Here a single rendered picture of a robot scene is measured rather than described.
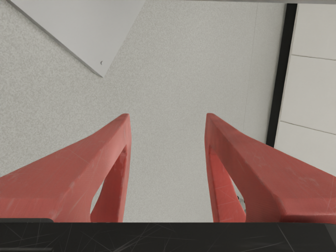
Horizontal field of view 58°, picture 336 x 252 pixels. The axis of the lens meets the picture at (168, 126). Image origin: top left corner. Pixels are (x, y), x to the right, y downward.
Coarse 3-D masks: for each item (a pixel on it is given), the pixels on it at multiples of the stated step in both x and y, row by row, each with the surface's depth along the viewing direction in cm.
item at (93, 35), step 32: (32, 0) 87; (64, 0) 94; (96, 0) 103; (128, 0) 114; (224, 0) 81; (256, 0) 76; (288, 0) 71; (320, 0) 67; (64, 32) 98; (96, 32) 107; (96, 64) 111
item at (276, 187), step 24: (216, 120) 11; (216, 144) 10; (240, 144) 8; (264, 144) 8; (216, 168) 12; (240, 168) 8; (264, 168) 7; (288, 168) 7; (312, 168) 7; (216, 192) 11; (240, 192) 8; (264, 192) 6; (288, 192) 6; (312, 192) 6; (216, 216) 11; (240, 216) 11; (264, 216) 6; (288, 216) 5; (312, 216) 5
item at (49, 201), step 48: (96, 144) 8; (0, 192) 6; (48, 192) 6; (0, 240) 5; (48, 240) 5; (96, 240) 5; (144, 240) 5; (192, 240) 5; (240, 240) 5; (288, 240) 5
